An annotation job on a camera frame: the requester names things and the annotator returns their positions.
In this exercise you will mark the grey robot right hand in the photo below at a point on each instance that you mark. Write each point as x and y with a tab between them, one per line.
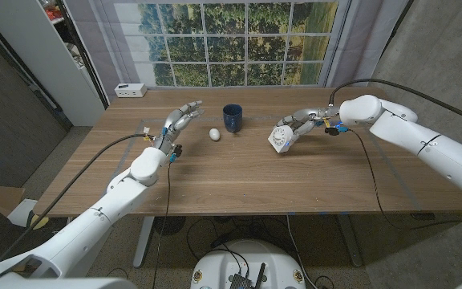
311	114

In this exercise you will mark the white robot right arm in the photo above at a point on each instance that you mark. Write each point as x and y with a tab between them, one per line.
415	136

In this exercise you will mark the black antenna on torso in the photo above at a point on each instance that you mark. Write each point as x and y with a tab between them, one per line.
260	275

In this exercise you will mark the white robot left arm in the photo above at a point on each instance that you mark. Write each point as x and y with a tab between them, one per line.
94	221

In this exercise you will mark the white table leg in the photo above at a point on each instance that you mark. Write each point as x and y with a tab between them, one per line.
143	245
349	241

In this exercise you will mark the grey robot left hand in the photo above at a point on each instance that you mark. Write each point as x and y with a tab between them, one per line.
175	120

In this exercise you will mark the round black floor fan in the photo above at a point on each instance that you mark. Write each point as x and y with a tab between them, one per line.
169	225

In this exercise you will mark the white cabinet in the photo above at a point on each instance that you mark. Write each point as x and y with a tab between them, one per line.
34	52

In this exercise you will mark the white mechanical kitchen timer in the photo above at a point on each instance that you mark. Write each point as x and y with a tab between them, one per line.
281	138

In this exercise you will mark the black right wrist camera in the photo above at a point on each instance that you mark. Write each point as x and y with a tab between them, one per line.
332	131

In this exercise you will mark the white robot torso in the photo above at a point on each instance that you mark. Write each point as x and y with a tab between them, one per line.
219	265

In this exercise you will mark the printed window scene backdrop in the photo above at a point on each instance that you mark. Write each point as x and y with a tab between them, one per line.
231	44

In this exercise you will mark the white power strip box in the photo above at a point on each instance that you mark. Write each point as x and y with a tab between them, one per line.
130	90

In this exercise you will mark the brown cardboard box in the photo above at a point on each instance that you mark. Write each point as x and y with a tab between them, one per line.
2	198

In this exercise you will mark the dark blue ceramic mug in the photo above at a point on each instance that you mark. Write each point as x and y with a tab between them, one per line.
232	116

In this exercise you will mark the white egg-shaped ball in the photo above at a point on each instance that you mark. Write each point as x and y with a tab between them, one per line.
214	134

